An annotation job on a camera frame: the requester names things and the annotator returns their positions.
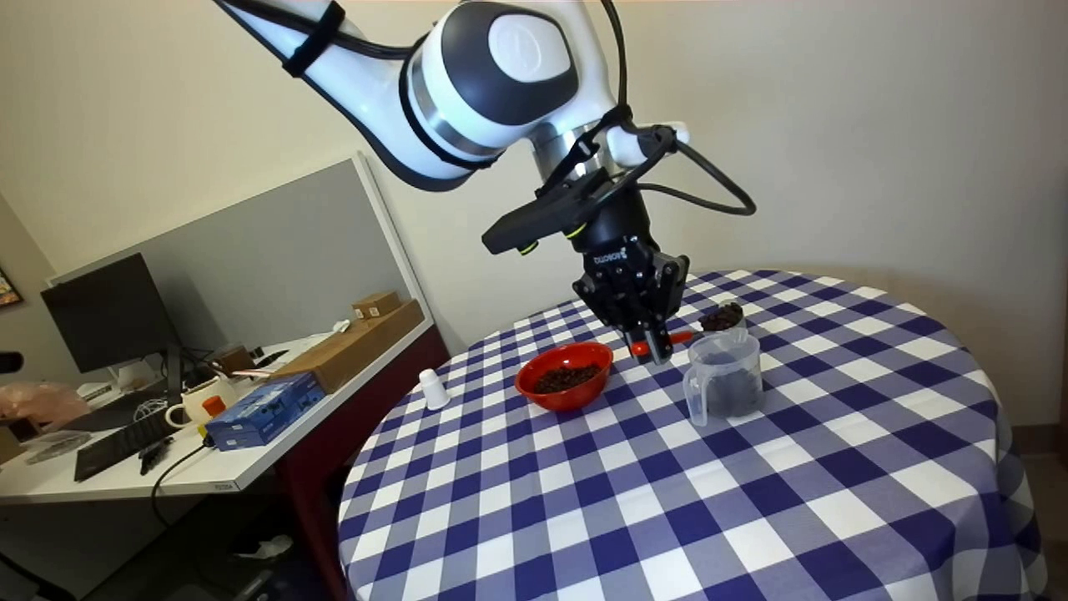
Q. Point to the black computer monitor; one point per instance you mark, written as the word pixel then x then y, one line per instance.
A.
pixel 111 315

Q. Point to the clear plastic measuring jug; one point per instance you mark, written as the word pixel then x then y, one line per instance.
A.
pixel 722 376

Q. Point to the red plastic spoon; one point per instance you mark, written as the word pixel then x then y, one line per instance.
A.
pixel 720 317

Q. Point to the black keyboard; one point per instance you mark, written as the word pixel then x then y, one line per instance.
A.
pixel 118 445

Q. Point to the white desk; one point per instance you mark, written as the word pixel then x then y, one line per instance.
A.
pixel 187 470

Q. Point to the blue cardboard box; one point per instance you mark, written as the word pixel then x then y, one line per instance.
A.
pixel 264 412

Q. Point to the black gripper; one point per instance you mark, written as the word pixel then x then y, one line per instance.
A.
pixel 628 281

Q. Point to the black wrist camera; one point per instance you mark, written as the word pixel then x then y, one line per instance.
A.
pixel 589 210

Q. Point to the red plastic bowl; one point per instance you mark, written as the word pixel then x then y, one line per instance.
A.
pixel 566 378

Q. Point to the white mug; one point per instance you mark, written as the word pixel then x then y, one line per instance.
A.
pixel 195 408

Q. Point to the blue white checkered tablecloth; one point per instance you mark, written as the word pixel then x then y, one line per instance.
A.
pixel 878 470

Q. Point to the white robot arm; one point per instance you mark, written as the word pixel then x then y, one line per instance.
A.
pixel 493 76

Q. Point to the long brown cardboard box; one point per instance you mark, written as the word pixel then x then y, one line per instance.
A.
pixel 379 324

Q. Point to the grey partition panel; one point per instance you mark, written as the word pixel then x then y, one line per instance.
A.
pixel 270 268

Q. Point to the small white plastic bottle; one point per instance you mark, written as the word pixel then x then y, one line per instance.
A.
pixel 431 389

